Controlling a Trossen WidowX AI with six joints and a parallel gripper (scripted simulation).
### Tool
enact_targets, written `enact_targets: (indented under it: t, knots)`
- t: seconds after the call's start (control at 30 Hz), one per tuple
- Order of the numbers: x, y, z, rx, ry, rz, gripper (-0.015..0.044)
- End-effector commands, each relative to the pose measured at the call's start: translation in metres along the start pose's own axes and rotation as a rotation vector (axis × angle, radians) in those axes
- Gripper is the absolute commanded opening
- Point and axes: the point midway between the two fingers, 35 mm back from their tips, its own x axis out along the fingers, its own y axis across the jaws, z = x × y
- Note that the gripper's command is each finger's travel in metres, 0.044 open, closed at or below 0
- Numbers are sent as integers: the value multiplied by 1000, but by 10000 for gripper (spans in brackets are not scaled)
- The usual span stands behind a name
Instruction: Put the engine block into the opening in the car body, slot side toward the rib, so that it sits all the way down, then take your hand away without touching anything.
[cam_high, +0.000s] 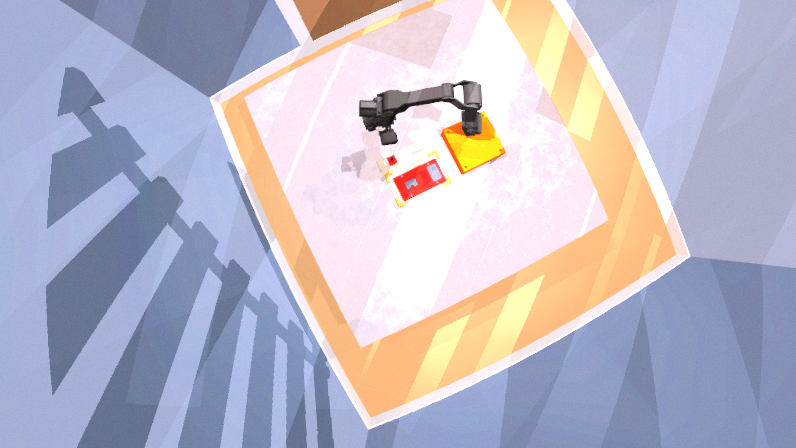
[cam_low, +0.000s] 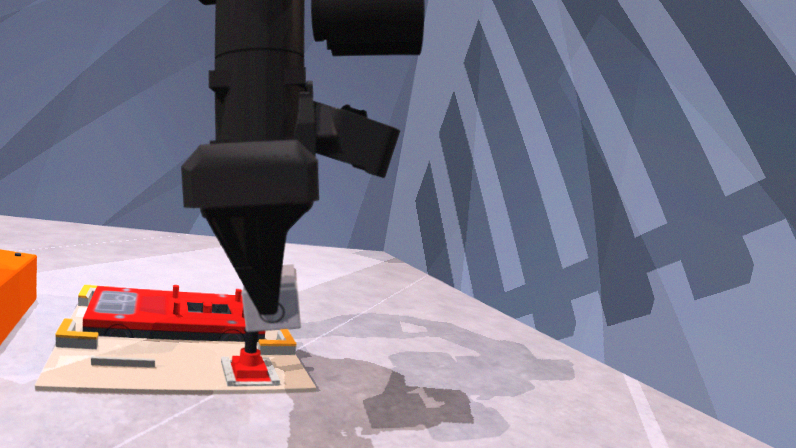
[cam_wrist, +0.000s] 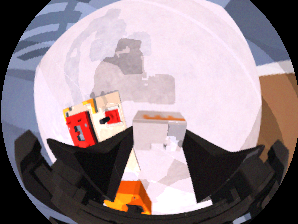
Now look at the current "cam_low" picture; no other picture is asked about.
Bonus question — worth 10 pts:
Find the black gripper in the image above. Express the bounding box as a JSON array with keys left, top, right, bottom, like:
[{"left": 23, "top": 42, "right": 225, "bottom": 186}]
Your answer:
[{"left": 181, "top": 50, "right": 319, "bottom": 315}]

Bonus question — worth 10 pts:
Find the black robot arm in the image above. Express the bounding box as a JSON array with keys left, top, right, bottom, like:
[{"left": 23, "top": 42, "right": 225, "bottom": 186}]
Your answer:
[{"left": 198, "top": 0, "right": 425, "bottom": 178}]

